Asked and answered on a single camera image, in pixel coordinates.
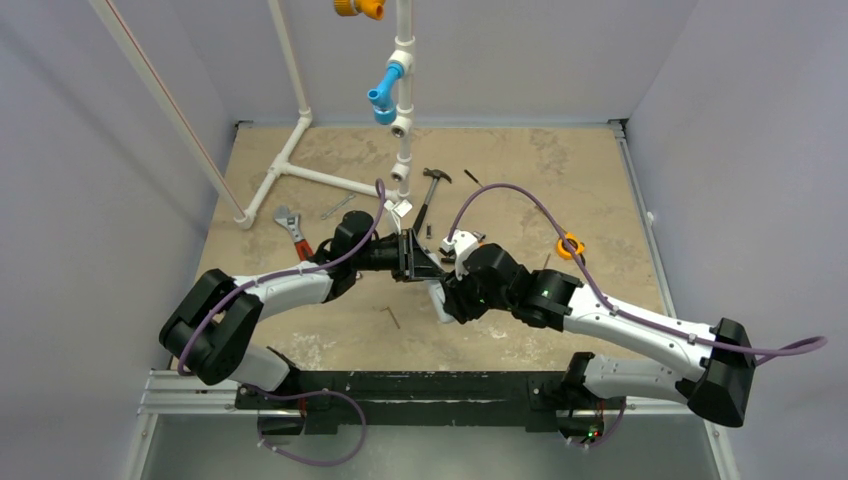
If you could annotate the aluminium rail frame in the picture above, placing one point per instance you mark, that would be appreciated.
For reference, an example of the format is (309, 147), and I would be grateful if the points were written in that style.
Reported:
(200, 435)

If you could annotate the adjustable wrench red handle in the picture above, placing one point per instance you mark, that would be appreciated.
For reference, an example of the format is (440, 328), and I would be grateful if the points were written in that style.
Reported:
(290, 221)

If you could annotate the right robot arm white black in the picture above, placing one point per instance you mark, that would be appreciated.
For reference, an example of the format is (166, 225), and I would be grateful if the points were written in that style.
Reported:
(707, 368)

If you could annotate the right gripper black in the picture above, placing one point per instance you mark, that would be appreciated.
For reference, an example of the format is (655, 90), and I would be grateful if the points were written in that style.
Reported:
(454, 289)

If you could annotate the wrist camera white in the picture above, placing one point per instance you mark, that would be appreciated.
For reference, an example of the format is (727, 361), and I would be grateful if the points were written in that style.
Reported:
(457, 249)
(396, 212)

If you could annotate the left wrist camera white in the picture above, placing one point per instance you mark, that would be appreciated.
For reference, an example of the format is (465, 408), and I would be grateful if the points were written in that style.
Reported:
(396, 212)

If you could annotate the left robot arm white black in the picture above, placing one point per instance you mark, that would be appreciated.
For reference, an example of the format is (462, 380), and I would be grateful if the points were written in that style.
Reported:
(211, 329)

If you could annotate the orange pipe fitting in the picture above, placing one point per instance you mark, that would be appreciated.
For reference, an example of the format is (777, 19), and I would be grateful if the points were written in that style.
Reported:
(373, 9)

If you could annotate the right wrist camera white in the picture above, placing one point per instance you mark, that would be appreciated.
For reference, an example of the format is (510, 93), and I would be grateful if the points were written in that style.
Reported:
(457, 249)

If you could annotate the blue pipe fitting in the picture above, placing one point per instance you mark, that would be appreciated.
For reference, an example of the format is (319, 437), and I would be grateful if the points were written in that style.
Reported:
(380, 97)

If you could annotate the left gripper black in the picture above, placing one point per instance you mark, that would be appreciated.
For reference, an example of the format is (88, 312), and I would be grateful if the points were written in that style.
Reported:
(413, 264)

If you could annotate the small black screwdriver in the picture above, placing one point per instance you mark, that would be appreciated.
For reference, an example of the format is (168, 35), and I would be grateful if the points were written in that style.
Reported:
(473, 178)

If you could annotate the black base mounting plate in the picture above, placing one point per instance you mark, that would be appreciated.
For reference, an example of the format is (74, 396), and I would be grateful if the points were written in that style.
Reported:
(321, 402)

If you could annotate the small silver wrench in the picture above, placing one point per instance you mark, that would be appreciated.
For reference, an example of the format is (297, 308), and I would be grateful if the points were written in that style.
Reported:
(349, 197)

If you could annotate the orange tape measure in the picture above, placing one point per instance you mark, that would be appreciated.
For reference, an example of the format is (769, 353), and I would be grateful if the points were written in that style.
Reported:
(569, 247)

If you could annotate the black handled hammer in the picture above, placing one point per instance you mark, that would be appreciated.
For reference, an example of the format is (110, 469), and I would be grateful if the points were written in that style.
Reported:
(436, 175)

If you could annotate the brown hex key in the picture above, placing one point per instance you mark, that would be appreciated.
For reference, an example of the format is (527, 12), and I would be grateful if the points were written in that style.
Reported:
(392, 316)

